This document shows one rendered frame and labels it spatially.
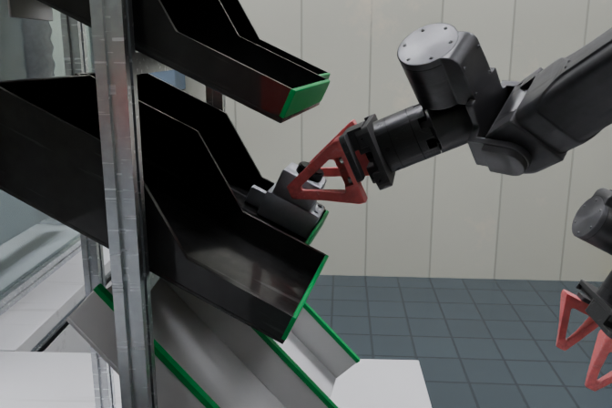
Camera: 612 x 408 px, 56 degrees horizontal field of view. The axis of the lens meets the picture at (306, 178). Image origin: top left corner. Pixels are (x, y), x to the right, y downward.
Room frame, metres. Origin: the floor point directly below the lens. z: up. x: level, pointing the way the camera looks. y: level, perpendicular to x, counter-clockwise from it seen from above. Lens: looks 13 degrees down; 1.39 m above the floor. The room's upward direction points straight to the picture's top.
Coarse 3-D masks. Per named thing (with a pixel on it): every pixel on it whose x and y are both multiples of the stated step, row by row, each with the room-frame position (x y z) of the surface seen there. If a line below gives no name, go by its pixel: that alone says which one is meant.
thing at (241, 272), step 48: (0, 96) 0.42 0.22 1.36; (48, 96) 0.50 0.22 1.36; (96, 96) 0.55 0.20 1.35; (0, 144) 0.42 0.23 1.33; (48, 144) 0.41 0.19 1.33; (96, 144) 0.41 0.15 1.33; (144, 144) 0.54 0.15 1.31; (192, 144) 0.53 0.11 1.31; (48, 192) 0.42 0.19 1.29; (96, 192) 0.41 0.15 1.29; (144, 192) 0.40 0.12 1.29; (192, 192) 0.53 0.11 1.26; (96, 240) 0.41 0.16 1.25; (192, 240) 0.46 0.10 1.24; (240, 240) 0.50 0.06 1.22; (288, 240) 0.51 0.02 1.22; (192, 288) 0.39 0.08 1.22; (240, 288) 0.38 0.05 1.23; (288, 288) 0.45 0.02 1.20
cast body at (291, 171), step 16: (288, 176) 0.60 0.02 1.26; (320, 176) 0.60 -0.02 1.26; (256, 192) 0.62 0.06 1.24; (272, 192) 0.60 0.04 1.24; (288, 192) 0.60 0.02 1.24; (272, 208) 0.60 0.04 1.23; (288, 208) 0.60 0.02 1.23; (304, 208) 0.59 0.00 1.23; (320, 208) 0.62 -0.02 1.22; (288, 224) 0.60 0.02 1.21; (304, 224) 0.59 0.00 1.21
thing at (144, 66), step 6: (138, 54) 0.41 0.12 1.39; (138, 60) 0.41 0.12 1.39; (144, 60) 0.42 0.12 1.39; (150, 60) 0.43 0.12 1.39; (138, 66) 0.41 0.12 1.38; (144, 66) 0.42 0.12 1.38; (150, 66) 0.43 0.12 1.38; (156, 66) 0.45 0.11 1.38; (162, 66) 0.46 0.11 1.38; (138, 72) 0.41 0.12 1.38; (144, 72) 0.42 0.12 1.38; (150, 72) 0.43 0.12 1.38; (150, 276) 0.40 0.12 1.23; (156, 276) 0.42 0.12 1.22; (150, 282) 0.40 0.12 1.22; (156, 282) 0.42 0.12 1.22; (150, 288) 0.40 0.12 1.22
